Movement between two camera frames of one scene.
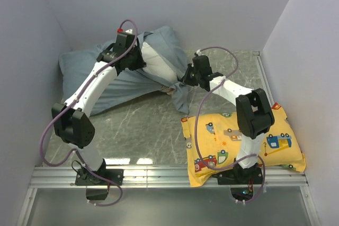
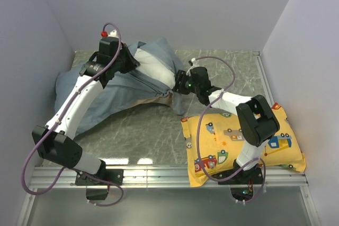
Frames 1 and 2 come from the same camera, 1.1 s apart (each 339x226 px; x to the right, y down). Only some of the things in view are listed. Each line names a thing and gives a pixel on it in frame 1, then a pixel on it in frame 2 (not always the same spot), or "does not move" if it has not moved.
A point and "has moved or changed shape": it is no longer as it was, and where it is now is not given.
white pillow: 155,65 has moved or changed shape
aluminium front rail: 159,178 does not move
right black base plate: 239,175 does not move
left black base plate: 85,178 does not move
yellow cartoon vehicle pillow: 213,143 does not move
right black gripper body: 192,78 -> 187,86
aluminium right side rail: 258,54 does not move
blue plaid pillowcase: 131,82 has moved or changed shape
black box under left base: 96,193 does not move
